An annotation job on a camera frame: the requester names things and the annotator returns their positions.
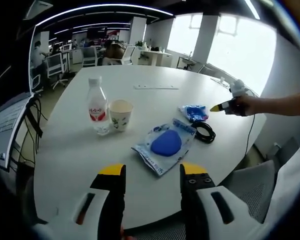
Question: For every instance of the white mesh office chair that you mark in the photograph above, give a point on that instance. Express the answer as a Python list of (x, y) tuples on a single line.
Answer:
[(90, 55), (128, 55), (55, 65)]

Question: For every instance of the blue plastic packet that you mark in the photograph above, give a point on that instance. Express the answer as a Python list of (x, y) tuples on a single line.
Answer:
[(196, 112)]

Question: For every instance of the person's right hand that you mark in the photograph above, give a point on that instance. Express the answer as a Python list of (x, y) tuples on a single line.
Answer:
[(247, 106)]

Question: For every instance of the narrow bright window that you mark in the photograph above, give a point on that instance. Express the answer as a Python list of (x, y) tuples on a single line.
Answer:
[(183, 35)]

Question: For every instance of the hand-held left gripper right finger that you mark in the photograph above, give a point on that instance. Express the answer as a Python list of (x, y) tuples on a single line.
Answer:
[(192, 200)]

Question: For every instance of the metal frame table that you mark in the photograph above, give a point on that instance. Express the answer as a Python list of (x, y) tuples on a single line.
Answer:
[(190, 63)]

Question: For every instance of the white laptop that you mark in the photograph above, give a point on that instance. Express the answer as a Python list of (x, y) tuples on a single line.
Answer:
[(7, 112)]

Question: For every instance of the computer monitor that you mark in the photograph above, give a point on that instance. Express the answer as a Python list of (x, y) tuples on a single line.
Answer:
[(67, 47)]

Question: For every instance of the person's white shirt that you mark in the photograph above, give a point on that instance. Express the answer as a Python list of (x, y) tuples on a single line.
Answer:
[(292, 180)]

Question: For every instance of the clear water bottle red label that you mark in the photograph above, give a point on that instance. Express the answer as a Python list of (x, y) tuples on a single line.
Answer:
[(98, 110)]

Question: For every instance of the grey mesh chair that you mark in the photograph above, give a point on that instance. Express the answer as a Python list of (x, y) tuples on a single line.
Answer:
[(252, 190)]

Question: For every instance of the white office desk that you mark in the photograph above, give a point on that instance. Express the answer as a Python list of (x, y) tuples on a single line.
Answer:
[(156, 56)]

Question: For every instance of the white paper cup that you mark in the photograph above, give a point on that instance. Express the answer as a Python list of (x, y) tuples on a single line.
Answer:
[(120, 120)]

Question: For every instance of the short ceiling light strip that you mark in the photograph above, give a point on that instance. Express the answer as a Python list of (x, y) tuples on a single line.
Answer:
[(252, 8)]

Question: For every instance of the wide bright window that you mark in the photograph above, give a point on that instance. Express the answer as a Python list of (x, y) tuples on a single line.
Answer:
[(242, 55)]

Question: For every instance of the green potted plant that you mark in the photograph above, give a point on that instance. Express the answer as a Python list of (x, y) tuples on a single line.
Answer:
[(140, 45)]

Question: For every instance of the white power strip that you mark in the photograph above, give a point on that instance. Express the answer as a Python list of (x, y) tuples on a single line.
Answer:
[(155, 87)]

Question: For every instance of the clear bag with blue pad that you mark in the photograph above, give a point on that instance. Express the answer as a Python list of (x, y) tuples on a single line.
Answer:
[(165, 145)]

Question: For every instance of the long ceiling light strip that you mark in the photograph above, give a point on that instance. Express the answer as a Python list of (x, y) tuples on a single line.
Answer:
[(102, 7)]

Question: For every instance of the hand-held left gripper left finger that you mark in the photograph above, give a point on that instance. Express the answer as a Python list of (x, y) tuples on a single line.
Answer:
[(110, 200)]

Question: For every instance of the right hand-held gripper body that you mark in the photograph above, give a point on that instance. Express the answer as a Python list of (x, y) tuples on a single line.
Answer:
[(238, 88)]

